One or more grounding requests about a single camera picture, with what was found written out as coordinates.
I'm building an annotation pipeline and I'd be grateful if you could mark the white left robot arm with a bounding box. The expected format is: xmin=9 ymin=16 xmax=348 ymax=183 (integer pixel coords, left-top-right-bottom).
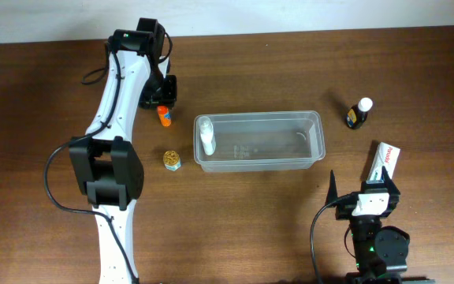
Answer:
xmin=69 ymin=18 xmax=177 ymax=283

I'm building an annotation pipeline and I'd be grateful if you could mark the clear plastic container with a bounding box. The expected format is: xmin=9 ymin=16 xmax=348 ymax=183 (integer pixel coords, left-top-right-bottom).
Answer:
xmin=193 ymin=110 xmax=326 ymax=173

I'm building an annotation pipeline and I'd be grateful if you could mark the white medicine box red text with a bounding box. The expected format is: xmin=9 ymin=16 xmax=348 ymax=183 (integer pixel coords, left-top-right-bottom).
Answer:
xmin=367 ymin=142 xmax=400 ymax=181

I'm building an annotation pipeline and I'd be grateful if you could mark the orange vitamin tube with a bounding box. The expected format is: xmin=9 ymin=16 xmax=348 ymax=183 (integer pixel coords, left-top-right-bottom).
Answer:
xmin=157 ymin=106 xmax=172 ymax=127

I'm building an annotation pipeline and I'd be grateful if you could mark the small jar gold lid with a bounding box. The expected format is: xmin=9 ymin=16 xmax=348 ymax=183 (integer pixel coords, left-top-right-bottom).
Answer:
xmin=163 ymin=151 xmax=181 ymax=171

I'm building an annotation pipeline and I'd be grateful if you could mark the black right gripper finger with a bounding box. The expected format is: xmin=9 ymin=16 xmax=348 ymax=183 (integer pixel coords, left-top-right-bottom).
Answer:
xmin=325 ymin=170 xmax=338 ymax=205
xmin=381 ymin=166 xmax=397 ymax=192

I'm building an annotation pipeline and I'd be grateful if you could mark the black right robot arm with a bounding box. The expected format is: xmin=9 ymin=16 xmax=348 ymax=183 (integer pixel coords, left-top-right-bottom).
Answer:
xmin=326 ymin=167 xmax=435 ymax=284

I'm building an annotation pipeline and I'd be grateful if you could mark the white plastic bottle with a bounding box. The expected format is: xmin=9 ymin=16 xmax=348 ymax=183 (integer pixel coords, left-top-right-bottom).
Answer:
xmin=199 ymin=116 xmax=216 ymax=155

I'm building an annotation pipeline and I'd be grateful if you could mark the dark syrup bottle white cap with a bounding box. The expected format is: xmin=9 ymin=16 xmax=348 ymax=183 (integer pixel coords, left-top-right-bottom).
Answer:
xmin=346 ymin=97 xmax=374 ymax=129

